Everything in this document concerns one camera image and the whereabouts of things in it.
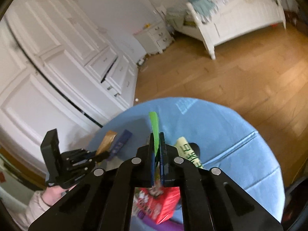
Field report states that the white wooden bed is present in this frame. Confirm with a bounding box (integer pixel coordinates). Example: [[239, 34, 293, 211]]
[[165, 0, 286, 59]]

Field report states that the gold foil wrapper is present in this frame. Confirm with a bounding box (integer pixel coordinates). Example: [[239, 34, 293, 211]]
[[95, 130, 117, 155]]

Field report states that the red milk carton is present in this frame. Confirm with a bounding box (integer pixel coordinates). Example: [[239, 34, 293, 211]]
[[135, 187, 181, 224]]

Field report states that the purple blue stick packet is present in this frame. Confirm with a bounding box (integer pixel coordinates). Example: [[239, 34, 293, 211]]
[[107, 129, 133, 161]]

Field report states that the green wrapper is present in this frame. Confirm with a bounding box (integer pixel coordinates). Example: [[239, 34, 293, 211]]
[[149, 112, 160, 155]]

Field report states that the pale yellow green packet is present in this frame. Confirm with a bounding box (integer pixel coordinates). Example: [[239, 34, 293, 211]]
[[174, 137, 204, 168]]

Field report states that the white nightstand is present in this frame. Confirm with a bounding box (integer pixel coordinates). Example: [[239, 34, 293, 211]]
[[134, 21, 174, 55]]

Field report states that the white wardrobe with drawers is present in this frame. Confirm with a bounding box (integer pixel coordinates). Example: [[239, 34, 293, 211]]
[[1, 0, 137, 174]]

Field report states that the left hand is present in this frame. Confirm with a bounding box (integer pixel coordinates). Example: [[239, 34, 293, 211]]
[[41, 185, 75, 207]]

